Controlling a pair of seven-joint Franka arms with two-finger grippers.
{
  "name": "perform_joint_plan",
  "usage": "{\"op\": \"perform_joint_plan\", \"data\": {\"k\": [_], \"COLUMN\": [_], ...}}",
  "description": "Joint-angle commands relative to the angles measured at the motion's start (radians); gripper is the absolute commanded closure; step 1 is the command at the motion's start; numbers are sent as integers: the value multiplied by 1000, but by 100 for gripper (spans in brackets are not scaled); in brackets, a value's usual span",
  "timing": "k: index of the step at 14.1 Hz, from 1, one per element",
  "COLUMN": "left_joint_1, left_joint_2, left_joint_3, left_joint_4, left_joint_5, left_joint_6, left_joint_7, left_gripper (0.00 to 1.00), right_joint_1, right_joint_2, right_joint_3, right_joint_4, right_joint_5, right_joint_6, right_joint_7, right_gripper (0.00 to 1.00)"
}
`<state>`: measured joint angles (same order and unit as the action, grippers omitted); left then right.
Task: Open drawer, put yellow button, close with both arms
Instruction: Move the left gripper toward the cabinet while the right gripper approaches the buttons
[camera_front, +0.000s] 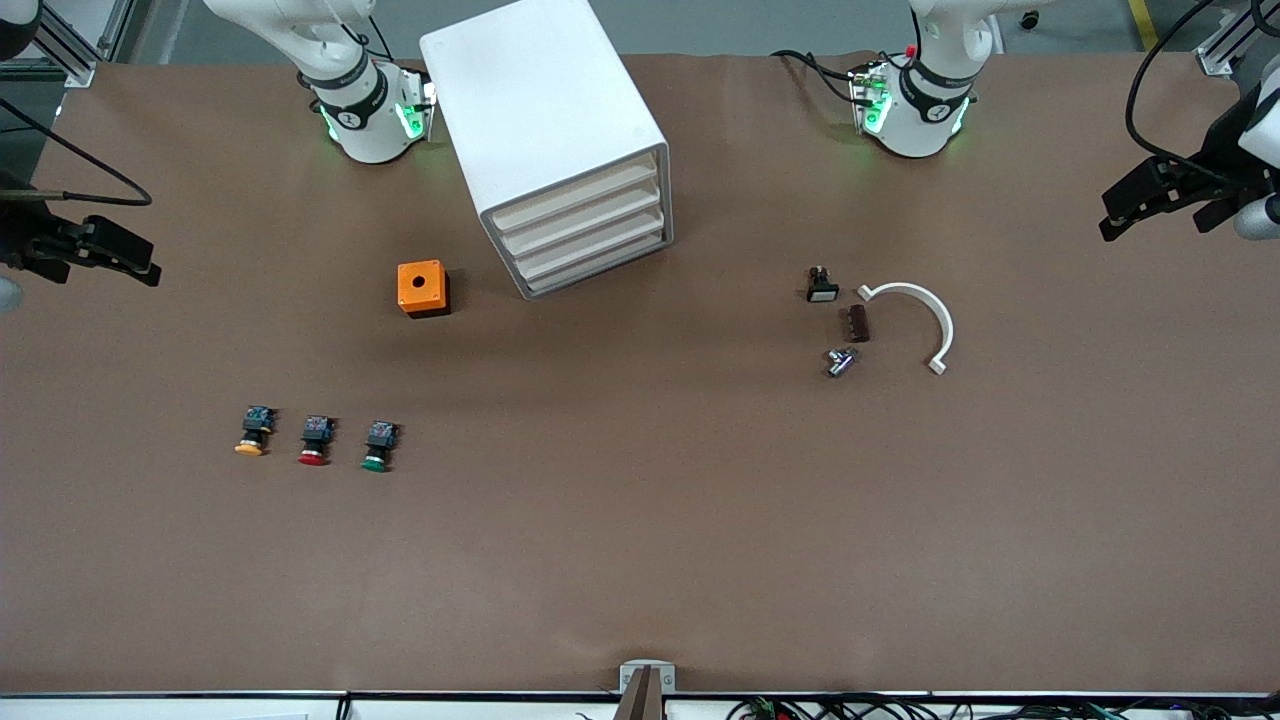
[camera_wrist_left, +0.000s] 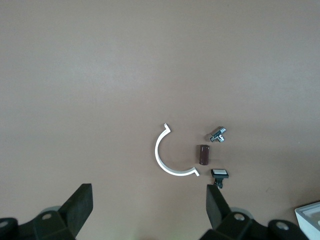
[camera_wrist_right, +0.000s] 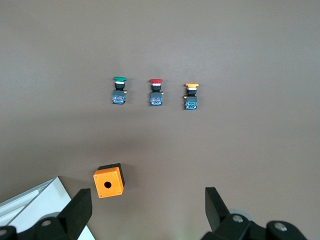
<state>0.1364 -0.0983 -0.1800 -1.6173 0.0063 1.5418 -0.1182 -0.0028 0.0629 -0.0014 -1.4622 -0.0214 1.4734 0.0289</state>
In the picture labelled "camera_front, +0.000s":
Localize yellow mushroom push button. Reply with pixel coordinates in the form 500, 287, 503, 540
234, 405, 278, 458

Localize white plastic bin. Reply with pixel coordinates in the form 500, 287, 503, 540
487, 150, 668, 237

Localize red mushroom push button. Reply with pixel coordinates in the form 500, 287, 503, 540
297, 414, 337, 467

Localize green mushroom push button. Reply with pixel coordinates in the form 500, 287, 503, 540
360, 420, 401, 473

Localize orange box with hole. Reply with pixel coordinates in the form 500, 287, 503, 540
397, 260, 451, 319

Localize brown table mat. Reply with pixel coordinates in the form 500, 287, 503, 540
0, 50, 1280, 696

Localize aluminium frame profile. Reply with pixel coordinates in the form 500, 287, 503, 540
1197, 0, 1263, 78
40, 0, 138, 89

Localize white curved plastic bracket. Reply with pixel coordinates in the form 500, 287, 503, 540
857, 282, 956, 377

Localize black cable on table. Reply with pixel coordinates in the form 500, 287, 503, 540
770, 50, 863, 103

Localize white table edge rail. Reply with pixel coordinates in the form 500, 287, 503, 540
0, 692, 1280, 720

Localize black cable bundle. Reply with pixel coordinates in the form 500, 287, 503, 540
725, 695, 1280, 720

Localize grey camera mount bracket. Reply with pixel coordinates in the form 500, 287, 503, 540
613, 660, 677, 720

